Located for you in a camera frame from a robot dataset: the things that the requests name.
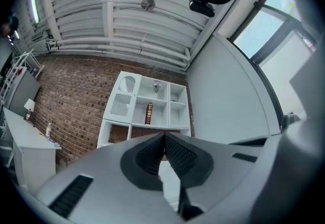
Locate white ladder rack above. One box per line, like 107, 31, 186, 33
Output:
0, 49, 45, 102

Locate white shade table lamp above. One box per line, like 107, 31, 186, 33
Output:
24, 98, 36, 112

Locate white side table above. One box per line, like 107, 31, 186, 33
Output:
2, 107, 62, 190

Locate round metal ceiling fixture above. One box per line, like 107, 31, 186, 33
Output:
141, 0, 156, 12

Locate bundle of white ceiling pipes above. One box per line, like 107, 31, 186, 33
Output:
43, 0, 191, 69

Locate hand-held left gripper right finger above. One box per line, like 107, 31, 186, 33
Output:
164, 133, 268, 221

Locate grey board panel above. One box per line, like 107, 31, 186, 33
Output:
9, 69, 41, 117

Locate pale flowers in white vase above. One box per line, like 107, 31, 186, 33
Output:
151, 80, 163, 100

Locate white glass cabinet door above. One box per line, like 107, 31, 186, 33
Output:
103, 71, 142, 124

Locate black-framed window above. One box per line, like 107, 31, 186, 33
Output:
228, 0, 318, 117

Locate long ceiling light tube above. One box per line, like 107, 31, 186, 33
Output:
29, 0, 40, 24

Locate dark red gold-print book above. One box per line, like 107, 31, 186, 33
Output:
144, 102, 154, 125

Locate white wall shelf unit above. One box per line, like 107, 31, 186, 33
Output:
96, 70, 191, 149

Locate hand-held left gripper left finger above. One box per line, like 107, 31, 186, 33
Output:
35, 133, 182, 224

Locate black head-worn camera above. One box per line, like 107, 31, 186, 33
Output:
189, 0, 216, 18

